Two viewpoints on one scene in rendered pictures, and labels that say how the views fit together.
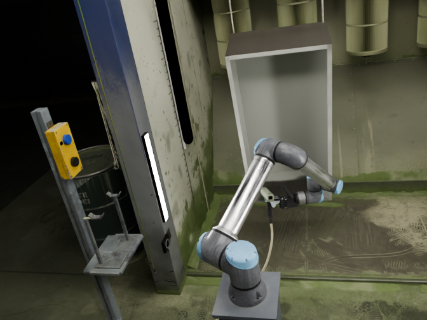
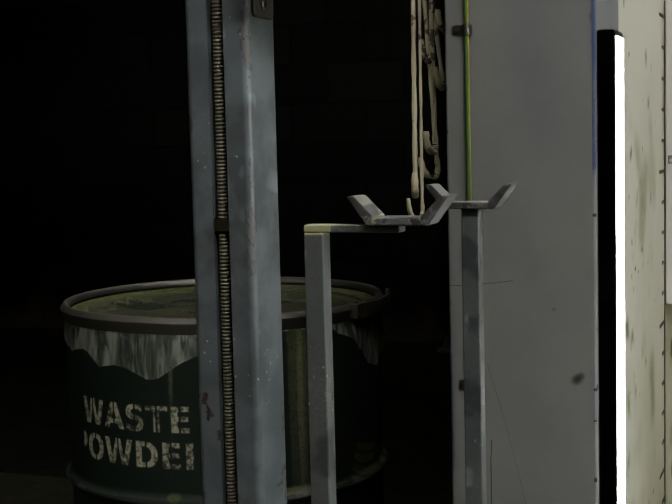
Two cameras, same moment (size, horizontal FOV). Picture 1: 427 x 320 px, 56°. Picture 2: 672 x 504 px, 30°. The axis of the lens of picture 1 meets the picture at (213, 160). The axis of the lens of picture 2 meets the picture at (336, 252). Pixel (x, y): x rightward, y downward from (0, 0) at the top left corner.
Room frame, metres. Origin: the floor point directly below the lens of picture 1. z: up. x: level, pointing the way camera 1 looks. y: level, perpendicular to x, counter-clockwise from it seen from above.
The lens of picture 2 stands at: (0.75, 0.58, 1.16)
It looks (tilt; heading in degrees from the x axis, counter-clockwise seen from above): 5 degrees down; 5
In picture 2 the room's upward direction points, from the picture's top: 1 degrees counter-clockwise
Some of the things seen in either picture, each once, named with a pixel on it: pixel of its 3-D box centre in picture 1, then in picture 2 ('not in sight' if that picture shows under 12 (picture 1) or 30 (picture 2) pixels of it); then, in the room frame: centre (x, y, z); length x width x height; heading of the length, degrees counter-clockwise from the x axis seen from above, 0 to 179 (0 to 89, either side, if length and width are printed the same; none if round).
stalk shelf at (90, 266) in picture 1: (114, 253); not in sight; (1.80, 0.63, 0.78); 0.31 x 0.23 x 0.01; 164
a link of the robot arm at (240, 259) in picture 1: (241, 262); not in sight; (1.50, -0.05, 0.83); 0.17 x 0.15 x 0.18; 42
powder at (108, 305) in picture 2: (90, 161); (224, 306); (2.94, 0.98, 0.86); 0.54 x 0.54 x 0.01
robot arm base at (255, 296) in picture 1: (246, 284); not in sight; (1.49, -0.06, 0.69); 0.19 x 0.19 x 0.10
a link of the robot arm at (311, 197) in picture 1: (312, 195); not in sight; (2.22, -0.61, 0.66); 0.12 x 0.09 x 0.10; 90
